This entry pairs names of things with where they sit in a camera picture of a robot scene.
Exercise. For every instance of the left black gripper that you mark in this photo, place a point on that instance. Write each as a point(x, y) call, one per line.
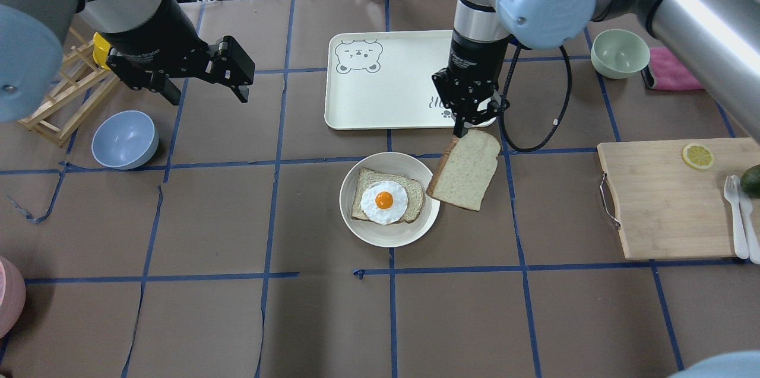
point(155, 40)

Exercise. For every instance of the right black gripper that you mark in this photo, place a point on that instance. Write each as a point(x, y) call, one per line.
point(478, 59)

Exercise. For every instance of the bread slice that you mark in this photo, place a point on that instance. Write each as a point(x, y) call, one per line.
point(465, 170)
point(413, 188)

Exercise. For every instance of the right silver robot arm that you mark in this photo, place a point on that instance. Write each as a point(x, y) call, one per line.
point(717, 40)

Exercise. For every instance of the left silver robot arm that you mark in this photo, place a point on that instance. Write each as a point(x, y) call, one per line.
point(32, 39)

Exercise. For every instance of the bread slice under egg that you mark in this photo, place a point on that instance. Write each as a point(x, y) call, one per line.
point(413, 188)

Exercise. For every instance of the white round plate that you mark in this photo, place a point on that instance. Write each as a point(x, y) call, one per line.
point(392, 235)

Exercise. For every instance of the blue bowl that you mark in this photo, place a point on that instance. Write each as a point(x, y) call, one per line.
point(125, 141)

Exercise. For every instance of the cream bear tray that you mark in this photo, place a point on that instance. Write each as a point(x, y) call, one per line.
point(383, 80)

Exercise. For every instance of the fried egg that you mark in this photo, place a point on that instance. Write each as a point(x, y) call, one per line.
point(384, 202)

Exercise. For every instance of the wooden rack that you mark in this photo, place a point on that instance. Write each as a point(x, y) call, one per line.
point(78, 75)

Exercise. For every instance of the green bowl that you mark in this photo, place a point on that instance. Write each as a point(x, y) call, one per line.
point(619, 54)

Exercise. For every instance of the pink cloth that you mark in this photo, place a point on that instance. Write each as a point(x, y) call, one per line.
point(665, 72)

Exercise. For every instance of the wooden cutting board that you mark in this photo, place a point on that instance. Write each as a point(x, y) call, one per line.
point(666, 209)

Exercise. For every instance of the lemon slice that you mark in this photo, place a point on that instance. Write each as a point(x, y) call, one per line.
point(698, 156)

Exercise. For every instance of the white plastic fork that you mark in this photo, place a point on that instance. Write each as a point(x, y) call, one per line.
point(731, 195)

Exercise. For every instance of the pink bowl with ice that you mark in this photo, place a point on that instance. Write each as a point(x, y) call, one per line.
point(13, 295)

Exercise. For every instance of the green avocado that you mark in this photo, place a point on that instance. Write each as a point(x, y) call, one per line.
point(750, 182)

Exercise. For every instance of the white plastic spoon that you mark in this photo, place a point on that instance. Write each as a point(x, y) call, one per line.
point(746, 208)

